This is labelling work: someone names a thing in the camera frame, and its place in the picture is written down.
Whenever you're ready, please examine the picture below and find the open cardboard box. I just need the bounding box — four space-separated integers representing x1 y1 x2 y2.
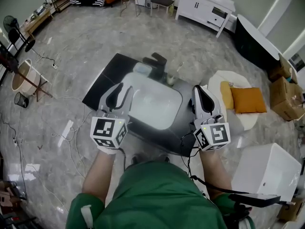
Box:
268 53 299 83

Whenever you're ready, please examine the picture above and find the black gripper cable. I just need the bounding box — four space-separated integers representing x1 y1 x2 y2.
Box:
179 127 234 194
117 146 127 172

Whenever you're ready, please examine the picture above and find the person's left forearm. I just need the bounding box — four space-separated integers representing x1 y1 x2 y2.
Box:
82 145 119 201

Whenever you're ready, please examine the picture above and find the clear greenish bottle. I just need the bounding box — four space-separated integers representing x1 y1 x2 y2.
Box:
166 73 178 86

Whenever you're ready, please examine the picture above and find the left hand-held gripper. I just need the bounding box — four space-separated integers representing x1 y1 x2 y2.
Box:
90 82 134 150

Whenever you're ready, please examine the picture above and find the round beige tub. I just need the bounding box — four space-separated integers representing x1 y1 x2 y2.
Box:
11 59 41 98

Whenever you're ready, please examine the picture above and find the black standing fan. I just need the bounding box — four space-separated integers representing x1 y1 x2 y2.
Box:
3 15 36 53

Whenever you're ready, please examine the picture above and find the orange cushion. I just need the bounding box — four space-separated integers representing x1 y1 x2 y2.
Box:
230 87 267 115

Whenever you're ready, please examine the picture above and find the white round armchair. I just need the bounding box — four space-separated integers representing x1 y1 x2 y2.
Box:
208 70 260 131

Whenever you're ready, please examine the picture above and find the yellow cushion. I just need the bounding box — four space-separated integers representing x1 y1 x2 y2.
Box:
220 81 235 110

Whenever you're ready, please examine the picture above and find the low wooden bench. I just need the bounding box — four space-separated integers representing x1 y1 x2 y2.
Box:
23 6 54 40

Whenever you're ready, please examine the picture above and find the person's right forearm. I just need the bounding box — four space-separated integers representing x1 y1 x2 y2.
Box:
198 148 233 200

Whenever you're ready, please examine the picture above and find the dark wooden stand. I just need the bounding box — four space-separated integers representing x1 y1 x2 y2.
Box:
0 41 53 103

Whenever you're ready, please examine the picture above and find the white rectangular sink basin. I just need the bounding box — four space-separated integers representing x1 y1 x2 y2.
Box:
118 72 183 130

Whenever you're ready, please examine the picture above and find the black bathtub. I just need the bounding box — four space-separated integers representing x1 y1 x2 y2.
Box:
234 14 287 72

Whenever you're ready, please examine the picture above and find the black mesh wastebin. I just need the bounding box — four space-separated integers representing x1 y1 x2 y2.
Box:
14 92 30 108

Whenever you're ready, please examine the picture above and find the large cardboard box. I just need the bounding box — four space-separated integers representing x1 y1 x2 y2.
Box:
269 76 305 122

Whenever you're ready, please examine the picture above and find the white vanity cabinet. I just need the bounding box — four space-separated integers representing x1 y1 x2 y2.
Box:
174 0 236 38

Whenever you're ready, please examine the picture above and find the pale blue soap dish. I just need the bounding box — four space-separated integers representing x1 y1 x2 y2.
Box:
132 62 153 77

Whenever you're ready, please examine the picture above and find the white box cabinet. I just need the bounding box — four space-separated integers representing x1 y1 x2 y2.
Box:
232 143 303 202

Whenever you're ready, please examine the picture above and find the small cardboard box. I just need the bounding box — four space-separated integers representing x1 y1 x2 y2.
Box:
278 198 304 223

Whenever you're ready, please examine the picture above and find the small white appliance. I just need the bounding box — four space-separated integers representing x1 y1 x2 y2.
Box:
145 0 160 10

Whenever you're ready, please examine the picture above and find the white floor cable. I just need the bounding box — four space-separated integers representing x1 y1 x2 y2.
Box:
51 96 96 180

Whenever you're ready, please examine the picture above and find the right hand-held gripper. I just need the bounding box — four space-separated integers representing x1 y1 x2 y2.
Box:
190 84 231 152

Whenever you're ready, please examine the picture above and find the black sink cabinet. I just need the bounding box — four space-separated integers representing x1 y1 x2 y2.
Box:
82 53 200 156

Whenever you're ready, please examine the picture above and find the dark seat wooden chair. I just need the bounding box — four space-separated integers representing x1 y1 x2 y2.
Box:
149 0 178 18

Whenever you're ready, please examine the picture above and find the person's green clothing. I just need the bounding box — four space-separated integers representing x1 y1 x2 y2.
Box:
66 160 256 229

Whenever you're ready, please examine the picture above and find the black faucet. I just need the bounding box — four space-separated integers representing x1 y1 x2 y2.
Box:
142 52 168 77

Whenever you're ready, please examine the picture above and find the black flat belt device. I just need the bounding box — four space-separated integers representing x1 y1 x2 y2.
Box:
228 193 288 208

